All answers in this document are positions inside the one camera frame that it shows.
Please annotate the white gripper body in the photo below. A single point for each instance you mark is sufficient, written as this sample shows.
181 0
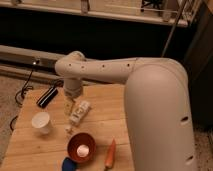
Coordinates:
73 88

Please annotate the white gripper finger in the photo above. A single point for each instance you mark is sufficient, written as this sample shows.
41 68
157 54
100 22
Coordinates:
68 105

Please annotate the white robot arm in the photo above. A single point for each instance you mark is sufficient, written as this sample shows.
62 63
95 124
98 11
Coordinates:
156 104

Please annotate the white paper cup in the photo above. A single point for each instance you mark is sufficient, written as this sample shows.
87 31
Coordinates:
41 122

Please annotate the red bowl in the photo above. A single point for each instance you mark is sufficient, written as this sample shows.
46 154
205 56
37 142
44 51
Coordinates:
76 141

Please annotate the white egg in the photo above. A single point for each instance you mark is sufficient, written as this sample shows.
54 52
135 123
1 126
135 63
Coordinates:
82 150

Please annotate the blue round object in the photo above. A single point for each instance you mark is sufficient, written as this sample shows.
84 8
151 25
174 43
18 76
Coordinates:
69 165

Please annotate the orange carrot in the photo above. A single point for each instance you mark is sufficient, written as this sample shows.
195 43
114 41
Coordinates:
110 157

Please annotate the dark cabinet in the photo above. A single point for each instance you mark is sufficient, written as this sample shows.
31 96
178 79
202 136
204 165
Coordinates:
199 64

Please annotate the metal pole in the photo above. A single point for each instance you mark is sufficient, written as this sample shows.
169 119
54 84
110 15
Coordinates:
178 16

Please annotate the grey metal rail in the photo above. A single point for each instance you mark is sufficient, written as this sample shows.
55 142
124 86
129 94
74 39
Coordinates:
28 56

